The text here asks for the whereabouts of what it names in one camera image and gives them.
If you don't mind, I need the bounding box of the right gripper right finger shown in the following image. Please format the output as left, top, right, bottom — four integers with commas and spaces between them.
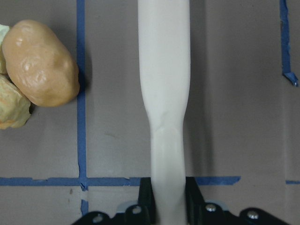
185, 177, 287, 225

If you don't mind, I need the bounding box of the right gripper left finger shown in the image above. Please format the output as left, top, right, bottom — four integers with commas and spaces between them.
71, 177, 162, 225

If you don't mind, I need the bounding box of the white handled brush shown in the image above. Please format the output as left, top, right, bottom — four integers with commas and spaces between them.
138, 0, 191, 225

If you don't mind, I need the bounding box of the yellow orange food piece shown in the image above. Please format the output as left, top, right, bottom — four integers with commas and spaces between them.
0, 75, 31, 129

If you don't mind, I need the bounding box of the brown potato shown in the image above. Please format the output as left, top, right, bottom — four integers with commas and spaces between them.
2, 20, 80, 107

